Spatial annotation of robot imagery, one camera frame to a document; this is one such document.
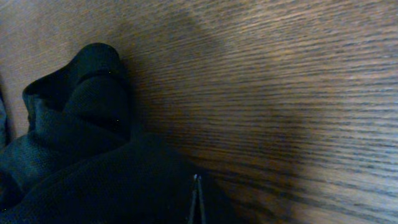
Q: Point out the black logo t-shirt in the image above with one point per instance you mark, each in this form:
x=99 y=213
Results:
x=86 y=159

